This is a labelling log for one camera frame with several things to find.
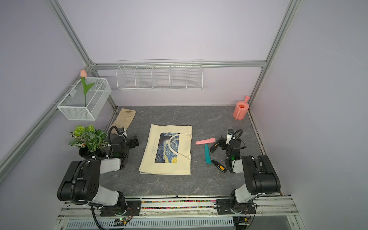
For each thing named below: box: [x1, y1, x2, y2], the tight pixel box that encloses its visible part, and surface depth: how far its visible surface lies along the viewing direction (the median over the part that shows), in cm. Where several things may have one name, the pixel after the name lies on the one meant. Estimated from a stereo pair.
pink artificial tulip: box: [80, 69, 96, 107], surface depth 86 cm
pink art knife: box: [195, 138, 216, 145], surface depth 101 cm
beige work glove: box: [110, 108, 137, 135], surface depth 116 cm
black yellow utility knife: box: [211, 159, 227, 173], surface depth 88 cm
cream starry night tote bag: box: [138, 123, 193, 175], surface depth 95 cm
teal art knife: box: [204, 143, 212, 165], surface depth 95 cm
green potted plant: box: [68, 124, 110, 158], surface depth 75 cm
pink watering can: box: [232, 96, 251, 120], surface depth 108 cm
